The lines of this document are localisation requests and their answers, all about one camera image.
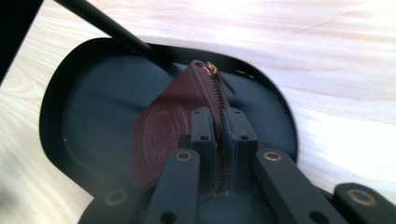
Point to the black oval tray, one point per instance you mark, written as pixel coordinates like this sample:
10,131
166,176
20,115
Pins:
93,109

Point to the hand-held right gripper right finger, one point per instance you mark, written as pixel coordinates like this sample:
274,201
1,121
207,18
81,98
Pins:
241,137

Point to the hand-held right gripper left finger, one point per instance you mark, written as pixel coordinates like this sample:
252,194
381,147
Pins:
204,133

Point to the brown leather pouch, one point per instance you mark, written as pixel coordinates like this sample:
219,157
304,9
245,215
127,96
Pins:
165,124

